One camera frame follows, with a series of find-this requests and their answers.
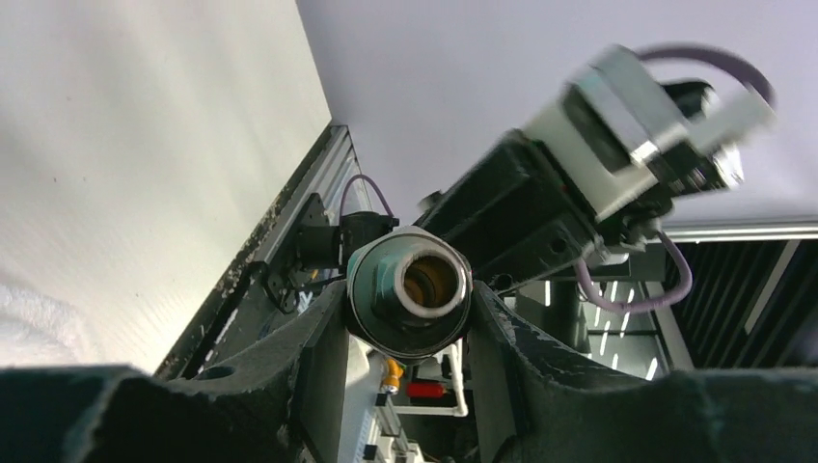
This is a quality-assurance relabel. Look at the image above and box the white plastic water faucet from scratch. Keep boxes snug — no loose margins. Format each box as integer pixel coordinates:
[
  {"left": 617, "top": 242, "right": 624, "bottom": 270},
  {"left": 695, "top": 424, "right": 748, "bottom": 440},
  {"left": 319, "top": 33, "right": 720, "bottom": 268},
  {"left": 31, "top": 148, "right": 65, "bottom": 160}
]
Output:
[{"left": 394, "top": 248, "right": 470, "bottom": 319}]

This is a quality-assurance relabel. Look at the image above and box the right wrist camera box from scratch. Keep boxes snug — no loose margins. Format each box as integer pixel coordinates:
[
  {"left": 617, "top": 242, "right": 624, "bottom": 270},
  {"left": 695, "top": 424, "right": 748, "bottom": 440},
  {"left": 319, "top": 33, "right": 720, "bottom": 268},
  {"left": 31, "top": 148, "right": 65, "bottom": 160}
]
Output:
[{"left": 522, "top": 45, "right": 776, "bottom": 223}]

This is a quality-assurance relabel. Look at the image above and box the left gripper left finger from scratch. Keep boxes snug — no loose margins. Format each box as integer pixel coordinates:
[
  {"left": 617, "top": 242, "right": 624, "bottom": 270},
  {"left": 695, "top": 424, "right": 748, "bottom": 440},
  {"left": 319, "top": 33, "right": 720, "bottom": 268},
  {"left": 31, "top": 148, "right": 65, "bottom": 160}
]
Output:
[{"left": 1, "top": 282, "right": 348, "bottom": 462}]

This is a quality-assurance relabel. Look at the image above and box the silver metal pipe fitting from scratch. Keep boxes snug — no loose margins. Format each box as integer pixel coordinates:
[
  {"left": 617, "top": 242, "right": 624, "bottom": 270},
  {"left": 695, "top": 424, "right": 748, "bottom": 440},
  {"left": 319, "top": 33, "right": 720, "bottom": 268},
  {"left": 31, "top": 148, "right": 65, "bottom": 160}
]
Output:
[{"left": 346, "top": 226, "right": 474, "bottom": 364}]

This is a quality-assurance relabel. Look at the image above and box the white terry towel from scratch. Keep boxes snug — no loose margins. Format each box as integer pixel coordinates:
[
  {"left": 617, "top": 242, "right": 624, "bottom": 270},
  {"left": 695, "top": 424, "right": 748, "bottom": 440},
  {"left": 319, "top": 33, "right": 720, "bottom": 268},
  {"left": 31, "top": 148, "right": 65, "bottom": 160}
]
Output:
[{"left": 1, "top": 271, "right": 105, "bottom": 368}]

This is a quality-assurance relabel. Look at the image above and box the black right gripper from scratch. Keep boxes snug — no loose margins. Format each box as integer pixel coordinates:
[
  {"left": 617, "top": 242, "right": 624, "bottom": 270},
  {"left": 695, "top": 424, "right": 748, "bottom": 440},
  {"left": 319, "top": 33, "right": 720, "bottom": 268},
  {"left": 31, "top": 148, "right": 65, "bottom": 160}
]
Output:
[{"left": 415, "top": 130, "right": 671, "bottom": 293}]

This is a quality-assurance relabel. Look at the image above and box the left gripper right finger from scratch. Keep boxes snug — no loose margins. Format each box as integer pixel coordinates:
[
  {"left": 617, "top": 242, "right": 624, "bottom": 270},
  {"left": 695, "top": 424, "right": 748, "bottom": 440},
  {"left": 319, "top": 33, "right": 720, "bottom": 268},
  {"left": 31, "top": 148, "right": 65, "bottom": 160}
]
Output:
[{"left": 468, "top": 283, "right": 817, "bottom": 462}]

